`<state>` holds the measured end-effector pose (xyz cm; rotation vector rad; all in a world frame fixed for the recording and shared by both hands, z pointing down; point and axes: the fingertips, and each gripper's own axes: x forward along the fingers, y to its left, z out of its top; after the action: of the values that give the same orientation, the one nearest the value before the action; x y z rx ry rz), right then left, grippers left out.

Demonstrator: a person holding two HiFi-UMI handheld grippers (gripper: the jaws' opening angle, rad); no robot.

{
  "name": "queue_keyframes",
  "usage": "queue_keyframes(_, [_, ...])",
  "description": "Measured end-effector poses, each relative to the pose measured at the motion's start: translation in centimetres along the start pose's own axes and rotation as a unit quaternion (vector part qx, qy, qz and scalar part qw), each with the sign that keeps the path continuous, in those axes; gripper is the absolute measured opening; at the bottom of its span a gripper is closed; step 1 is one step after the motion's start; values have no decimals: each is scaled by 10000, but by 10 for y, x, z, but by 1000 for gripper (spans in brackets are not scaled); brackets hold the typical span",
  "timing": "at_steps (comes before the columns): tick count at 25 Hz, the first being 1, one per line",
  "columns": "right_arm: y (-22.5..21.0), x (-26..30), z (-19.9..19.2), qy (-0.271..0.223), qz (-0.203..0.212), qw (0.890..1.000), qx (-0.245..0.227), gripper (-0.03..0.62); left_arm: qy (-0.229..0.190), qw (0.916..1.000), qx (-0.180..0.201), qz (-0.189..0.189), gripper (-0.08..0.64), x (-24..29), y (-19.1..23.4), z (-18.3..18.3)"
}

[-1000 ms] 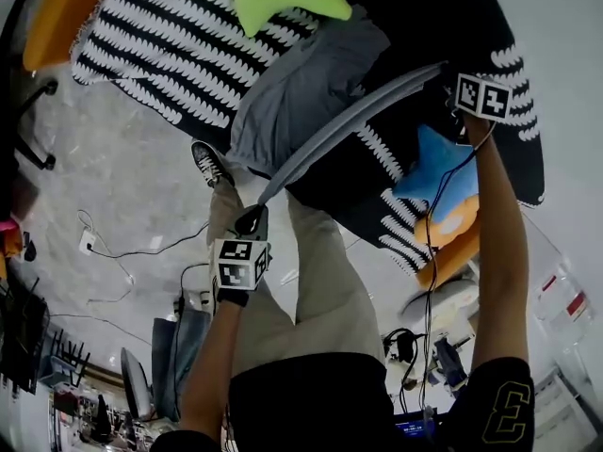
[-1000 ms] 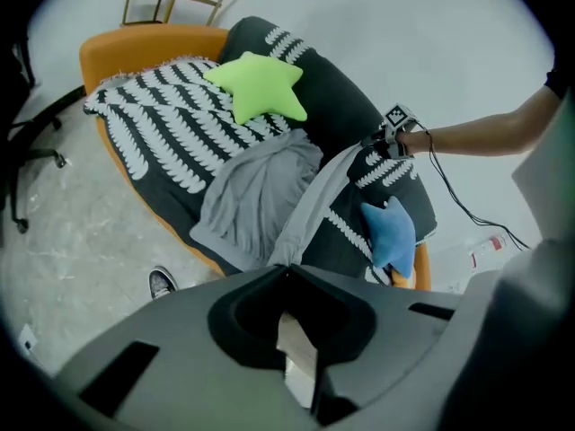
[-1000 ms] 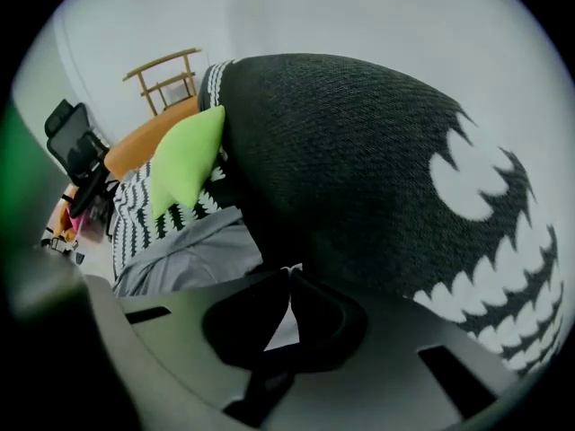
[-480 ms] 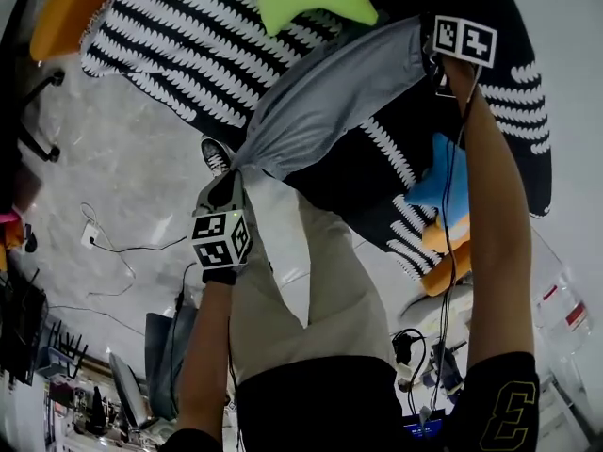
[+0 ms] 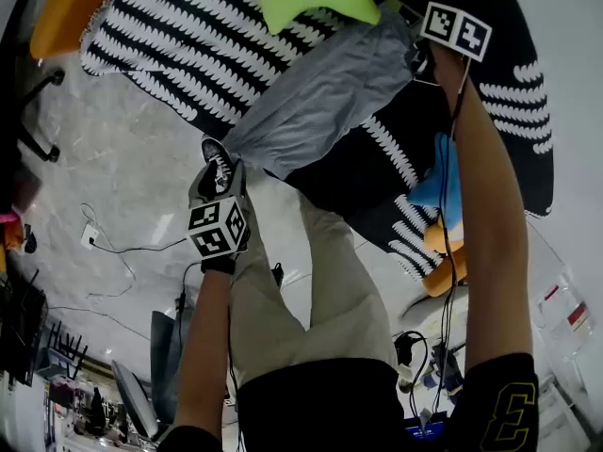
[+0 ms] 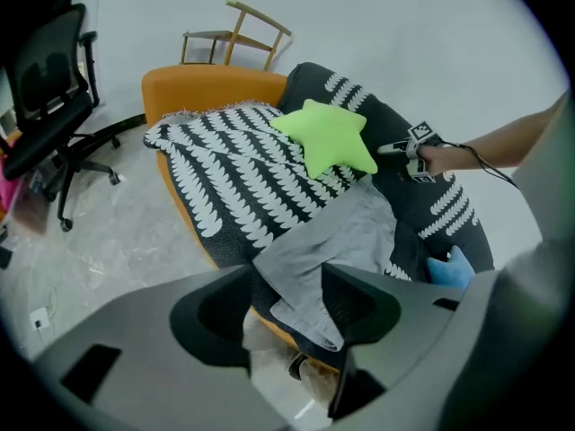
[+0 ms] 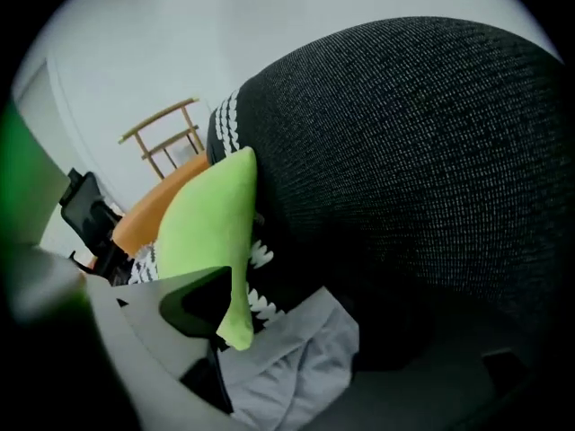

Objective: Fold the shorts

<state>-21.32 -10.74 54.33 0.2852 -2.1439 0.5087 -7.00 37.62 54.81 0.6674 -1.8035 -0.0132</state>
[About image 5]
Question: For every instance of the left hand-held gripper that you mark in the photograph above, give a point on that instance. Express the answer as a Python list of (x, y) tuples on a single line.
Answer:
[(216, 233)]

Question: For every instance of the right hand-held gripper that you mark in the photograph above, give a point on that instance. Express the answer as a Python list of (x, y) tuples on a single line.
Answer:
[(454, 31)]

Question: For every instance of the grey shorts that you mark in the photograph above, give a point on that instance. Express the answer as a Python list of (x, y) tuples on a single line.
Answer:
[(330, 92)]

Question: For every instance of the person's right forearm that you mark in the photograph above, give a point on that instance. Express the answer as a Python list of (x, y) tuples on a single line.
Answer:
[(490, 214)]

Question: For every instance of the person's left forearm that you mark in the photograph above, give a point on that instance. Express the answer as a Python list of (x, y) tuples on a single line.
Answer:
[(202, 346)]

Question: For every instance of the person's left hand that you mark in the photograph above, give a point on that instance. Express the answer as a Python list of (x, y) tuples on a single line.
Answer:
[(217, 265)]

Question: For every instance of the person's left black shoe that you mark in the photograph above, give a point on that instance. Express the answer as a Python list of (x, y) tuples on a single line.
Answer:
[(217, 163)]

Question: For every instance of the person's beige trousers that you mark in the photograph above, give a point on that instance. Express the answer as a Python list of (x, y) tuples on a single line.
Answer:
[(273, 309)]

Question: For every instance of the white power adapter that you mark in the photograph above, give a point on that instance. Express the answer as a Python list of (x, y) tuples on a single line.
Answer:
[(89, 237)]

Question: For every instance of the orange sofa with striped blanket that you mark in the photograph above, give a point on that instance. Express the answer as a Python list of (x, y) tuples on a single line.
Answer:
[(188, 40)]

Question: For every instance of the blue star pillow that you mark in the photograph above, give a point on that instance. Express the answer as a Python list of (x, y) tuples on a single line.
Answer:
[(431, 186)]

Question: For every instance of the black office chair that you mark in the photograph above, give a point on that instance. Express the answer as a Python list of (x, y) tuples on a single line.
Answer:
[(52, 152)]

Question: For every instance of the orange flower pillow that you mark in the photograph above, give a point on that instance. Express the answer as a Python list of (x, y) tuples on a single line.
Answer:
[(438, 276)]

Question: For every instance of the person's black shirt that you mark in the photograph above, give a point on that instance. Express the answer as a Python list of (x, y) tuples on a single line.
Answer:
[(320, 412)]

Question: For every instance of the white water dispenser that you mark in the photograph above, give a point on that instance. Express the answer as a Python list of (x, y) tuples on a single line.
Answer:
[(565, 299)]

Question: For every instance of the tablet screen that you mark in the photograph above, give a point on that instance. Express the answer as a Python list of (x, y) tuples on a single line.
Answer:
[(424, 429)]

